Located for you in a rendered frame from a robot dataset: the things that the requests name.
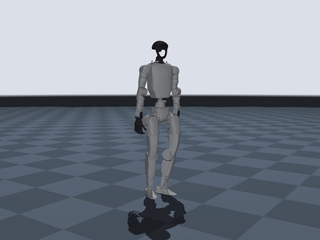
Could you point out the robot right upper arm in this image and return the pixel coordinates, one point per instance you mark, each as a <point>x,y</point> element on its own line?
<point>143,75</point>

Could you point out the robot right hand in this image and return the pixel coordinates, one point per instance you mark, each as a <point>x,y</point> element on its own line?
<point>139,124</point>

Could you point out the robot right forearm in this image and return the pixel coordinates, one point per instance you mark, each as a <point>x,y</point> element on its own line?
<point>140,103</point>

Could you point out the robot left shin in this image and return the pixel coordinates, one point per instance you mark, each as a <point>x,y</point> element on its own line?
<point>166,170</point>

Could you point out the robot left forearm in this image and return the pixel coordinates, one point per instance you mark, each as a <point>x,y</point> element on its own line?
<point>176,104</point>

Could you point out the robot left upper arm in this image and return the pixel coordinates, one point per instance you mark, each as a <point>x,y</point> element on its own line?
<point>175,75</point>

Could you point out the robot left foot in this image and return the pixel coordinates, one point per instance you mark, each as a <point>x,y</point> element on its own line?
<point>164,191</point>

